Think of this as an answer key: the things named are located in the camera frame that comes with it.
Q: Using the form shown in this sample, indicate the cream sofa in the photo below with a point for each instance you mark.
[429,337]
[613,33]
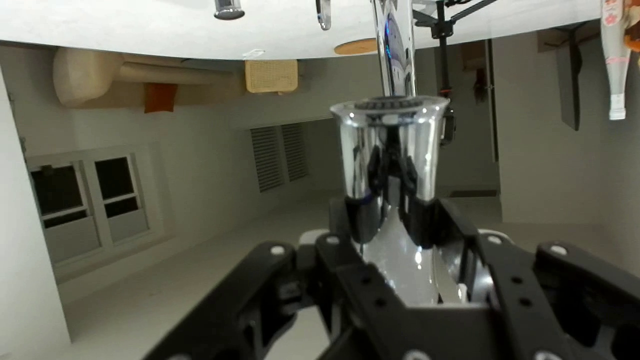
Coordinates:
[101,73]

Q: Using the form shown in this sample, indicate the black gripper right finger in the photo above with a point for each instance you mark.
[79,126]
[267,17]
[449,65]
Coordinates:
[533,301]

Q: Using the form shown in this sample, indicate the wooden cutting board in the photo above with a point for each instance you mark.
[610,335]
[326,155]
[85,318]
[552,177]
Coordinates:
[270,77]

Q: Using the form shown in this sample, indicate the orange cushion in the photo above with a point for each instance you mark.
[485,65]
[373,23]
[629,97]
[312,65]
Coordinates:
[160,97]

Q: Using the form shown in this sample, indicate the orange label bottle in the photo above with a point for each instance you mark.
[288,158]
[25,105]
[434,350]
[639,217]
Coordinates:
[632,23]

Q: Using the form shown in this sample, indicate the white bottle red label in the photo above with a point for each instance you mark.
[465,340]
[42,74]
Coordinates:
[615,67]

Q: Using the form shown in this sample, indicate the shiny steel cup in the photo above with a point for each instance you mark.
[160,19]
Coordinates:
[390,147]

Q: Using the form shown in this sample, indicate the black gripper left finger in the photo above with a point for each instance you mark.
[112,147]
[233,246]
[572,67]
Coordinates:
[361,293]

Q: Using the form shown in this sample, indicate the flat chrome hole cover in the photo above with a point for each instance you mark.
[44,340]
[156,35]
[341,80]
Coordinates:
[229,8]

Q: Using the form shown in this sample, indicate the wall air vent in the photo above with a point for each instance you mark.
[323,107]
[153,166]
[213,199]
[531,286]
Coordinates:
[281,157]

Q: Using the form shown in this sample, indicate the white framed window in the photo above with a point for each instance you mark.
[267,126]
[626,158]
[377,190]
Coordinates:
[92,200]

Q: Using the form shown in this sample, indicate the round wooden coaster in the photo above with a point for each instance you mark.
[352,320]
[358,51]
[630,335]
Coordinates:
[357,46]

